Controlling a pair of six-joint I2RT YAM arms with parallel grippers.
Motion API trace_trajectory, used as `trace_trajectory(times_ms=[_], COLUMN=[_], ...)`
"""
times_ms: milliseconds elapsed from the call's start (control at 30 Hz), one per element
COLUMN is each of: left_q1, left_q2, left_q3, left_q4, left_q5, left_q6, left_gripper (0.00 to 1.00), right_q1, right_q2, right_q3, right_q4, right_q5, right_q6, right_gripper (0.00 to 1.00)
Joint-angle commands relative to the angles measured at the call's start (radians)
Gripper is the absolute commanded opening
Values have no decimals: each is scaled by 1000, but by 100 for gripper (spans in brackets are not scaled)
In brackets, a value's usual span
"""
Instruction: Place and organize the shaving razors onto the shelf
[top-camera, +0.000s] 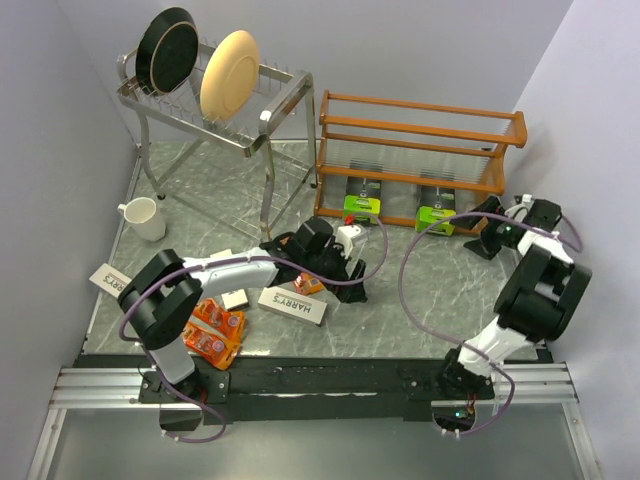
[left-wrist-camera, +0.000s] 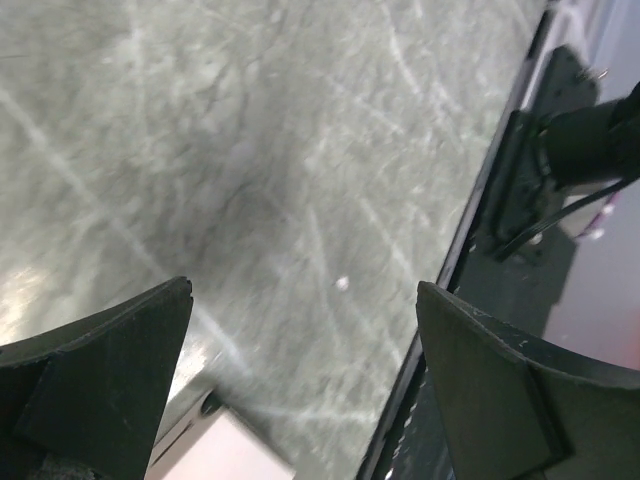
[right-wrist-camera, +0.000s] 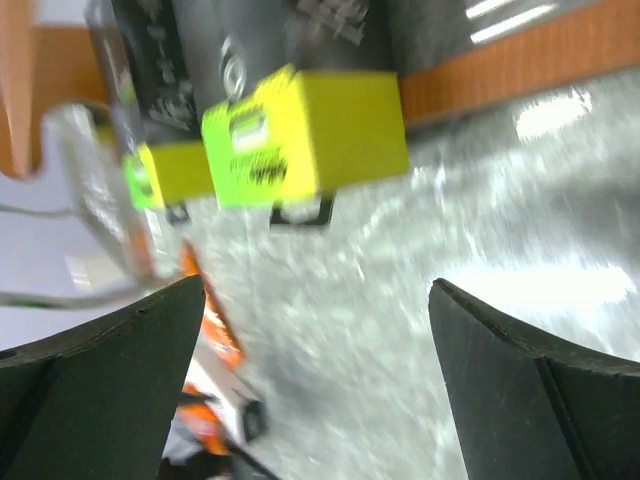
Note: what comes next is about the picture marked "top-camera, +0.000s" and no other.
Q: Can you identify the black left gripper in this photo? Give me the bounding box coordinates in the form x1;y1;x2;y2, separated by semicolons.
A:
302;236;367;303

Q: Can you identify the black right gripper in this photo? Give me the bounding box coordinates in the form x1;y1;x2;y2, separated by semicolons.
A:
449;196;515;261

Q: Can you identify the orange razor blister pack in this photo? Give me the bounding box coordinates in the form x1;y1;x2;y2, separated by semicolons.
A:
293;273;324;296

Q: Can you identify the white Harry's box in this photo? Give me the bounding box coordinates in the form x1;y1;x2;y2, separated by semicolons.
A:
258;287;327;327
89;263;131;299
221;289;250;311

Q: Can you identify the black green razor box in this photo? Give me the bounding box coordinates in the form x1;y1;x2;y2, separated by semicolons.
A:
343;176;382;223
415;185;456;232

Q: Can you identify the orange wooden shelf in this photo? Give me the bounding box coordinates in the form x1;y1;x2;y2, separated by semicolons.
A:
314;91;528;227

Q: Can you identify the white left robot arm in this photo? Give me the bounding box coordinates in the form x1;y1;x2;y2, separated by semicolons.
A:
117;217;367;402

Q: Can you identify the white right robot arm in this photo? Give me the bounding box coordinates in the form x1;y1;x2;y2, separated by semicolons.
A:
437;195;592;398

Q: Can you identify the chrome dish rack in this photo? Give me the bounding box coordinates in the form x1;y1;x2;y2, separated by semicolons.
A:
117;43;319;240

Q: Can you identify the white ceramic mug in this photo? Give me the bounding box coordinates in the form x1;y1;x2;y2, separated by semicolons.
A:
117;197;166;242

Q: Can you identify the beige round plate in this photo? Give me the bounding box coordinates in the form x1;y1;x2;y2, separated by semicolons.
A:
200;30;260;121

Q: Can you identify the black round plate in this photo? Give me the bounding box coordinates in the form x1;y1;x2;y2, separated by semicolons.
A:
135;6;199;96

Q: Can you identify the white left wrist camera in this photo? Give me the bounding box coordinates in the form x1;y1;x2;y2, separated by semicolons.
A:
335;215;368;260

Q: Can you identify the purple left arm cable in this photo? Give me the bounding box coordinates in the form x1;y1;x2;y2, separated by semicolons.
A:
118;212;390;445

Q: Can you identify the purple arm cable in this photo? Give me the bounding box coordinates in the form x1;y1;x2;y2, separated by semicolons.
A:
118;212;390;445
397;210;584;439

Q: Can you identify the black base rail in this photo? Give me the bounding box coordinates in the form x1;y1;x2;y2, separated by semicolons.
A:
137;352;496;426

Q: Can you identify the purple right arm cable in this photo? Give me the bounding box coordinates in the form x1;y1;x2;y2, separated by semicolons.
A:
397;210;584;439

